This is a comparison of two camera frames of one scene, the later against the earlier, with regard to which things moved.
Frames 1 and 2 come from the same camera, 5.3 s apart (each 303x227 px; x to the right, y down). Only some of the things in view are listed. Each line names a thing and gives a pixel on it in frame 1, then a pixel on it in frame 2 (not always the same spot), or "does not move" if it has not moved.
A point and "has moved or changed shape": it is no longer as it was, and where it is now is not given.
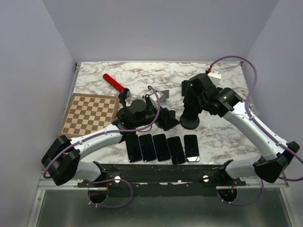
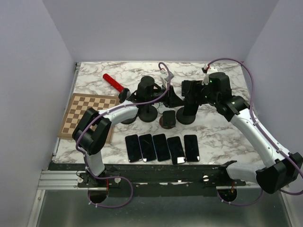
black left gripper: [169, 122] → [171, 100]
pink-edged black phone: [133, 147] does not move
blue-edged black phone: [147, 148] does not move
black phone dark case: [161, 147] does not move
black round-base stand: [189, 120] has moved or changed shape
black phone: [191, 149] does not move
